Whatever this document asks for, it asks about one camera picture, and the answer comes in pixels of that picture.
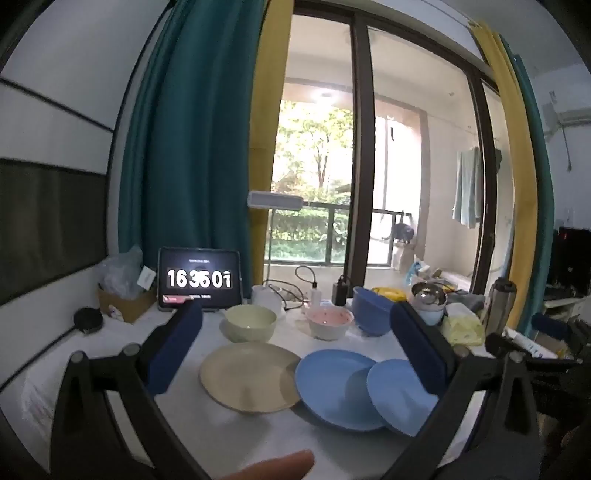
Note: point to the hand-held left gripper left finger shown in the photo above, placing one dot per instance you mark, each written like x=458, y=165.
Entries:
x=173, y=350

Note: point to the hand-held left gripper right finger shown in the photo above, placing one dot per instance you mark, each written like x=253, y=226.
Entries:
x=418, y=346

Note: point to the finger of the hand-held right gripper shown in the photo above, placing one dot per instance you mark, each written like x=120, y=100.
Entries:
x=549, y=325
x=496, y=345

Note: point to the small blue plate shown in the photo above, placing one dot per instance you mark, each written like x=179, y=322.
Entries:
x=397, y=397

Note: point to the blue bowl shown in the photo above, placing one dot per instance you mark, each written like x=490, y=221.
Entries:
x=371, y=309

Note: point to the beige plate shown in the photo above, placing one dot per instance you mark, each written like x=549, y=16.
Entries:
x=244, y=376

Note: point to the cream bowl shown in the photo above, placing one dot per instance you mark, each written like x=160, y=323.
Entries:
x=249, y=327

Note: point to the pink bowl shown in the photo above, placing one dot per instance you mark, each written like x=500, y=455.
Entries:
x=328, y=325

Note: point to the large blue plate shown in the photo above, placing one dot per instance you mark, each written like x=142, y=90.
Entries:
x=332, y=387

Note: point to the person's left hand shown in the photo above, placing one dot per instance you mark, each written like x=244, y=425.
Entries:
x=277, y=466

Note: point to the white packet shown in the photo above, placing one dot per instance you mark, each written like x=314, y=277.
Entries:
x=526, y=342

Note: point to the pale blue pot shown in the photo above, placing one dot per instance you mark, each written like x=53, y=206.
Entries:
x=431, y=316

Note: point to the yellow cloth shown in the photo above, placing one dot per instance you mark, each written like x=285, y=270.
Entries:
x=461, y=330

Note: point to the steel thermos flask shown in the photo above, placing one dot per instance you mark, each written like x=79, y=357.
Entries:
x=501, y=304

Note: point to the grey cloth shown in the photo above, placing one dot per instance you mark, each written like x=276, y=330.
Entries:
x=466, y=302

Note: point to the steel bowl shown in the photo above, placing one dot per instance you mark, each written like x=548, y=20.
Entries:
x=427, y=293

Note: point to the yellow bag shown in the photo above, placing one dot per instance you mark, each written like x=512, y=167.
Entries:
x=390, y=293

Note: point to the cardboard box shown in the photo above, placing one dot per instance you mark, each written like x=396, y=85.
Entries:
x=129, y=307

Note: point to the black computer case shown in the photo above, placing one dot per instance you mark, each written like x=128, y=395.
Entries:
x=570, y=258

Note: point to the blue and white package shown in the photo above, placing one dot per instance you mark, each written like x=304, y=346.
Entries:
x=415, y=272

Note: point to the black tablet with clock display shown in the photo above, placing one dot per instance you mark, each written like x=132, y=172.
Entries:
x=198, y=279

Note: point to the small white box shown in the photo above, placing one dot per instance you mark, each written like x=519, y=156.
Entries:
x=147, y=278

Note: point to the black round speaker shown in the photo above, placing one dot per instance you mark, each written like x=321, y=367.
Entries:
x=87, y=319

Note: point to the black charger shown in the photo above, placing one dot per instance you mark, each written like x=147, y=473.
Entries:
x=339, y=293

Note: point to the clear plastic bag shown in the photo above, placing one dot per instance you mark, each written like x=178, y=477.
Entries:
x=115, y=274

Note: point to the white charger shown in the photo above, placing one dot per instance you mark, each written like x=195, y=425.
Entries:
x=315, y=295

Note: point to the teal curtain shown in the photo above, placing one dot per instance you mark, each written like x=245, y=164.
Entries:
x=184, y=138
x=540, y=184

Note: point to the hanging pale blue towel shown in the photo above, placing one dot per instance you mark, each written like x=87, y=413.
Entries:
x=466, y=189

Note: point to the yellow curtain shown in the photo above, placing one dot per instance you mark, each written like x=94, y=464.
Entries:
x=517, y=161
x=268, y=115

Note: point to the balcony railing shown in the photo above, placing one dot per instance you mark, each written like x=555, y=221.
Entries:
x=323, y=204

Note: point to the white desk lamp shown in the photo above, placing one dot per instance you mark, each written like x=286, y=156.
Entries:
x=274, y=201

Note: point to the white air conditioner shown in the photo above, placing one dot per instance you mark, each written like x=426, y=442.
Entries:
x=568, y=108

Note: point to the dark sliding door frame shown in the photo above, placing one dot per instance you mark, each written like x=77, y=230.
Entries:
x=358, y=138

